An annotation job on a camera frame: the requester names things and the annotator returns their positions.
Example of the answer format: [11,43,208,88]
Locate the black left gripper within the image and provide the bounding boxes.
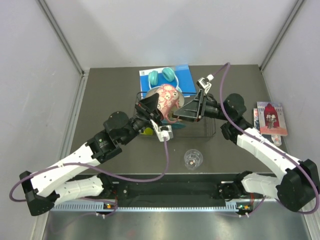
[120,92,163,146]

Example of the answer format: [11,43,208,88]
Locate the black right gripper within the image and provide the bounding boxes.
[172,89,231,123]

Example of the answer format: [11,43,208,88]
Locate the black wire dish rack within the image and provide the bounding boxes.
[135,91,216,138]

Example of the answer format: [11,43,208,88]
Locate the teal scalloped plate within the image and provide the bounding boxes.
[162,120,186,130]

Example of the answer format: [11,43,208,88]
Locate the lime green bowl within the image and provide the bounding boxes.
[143,127,153,136]

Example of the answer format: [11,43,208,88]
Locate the pink glass mug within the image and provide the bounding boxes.
[156,84,183,124]

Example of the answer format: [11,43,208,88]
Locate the clear drinking glass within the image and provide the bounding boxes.
[184,149,204,170]

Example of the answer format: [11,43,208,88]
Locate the white watermelon pattern plate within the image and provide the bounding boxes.
[145,87,185,107]

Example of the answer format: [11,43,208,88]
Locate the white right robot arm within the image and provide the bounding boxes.
[173,75,320,214]

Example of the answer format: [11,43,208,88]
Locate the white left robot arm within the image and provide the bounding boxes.
[19,93,173,216]

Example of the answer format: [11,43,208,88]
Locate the blue folder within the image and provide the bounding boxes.
[139,64,196,97]

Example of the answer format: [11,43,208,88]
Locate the teal cat ear headphones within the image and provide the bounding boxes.
[147,67,182,92]

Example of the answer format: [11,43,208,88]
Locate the illustrated red castle book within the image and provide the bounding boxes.
[257,101,288,136]

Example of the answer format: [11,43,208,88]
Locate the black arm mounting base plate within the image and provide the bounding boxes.
[84,174,251,201]

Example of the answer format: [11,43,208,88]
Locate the grey slotted cable duct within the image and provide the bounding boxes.
[49,201,253,213]

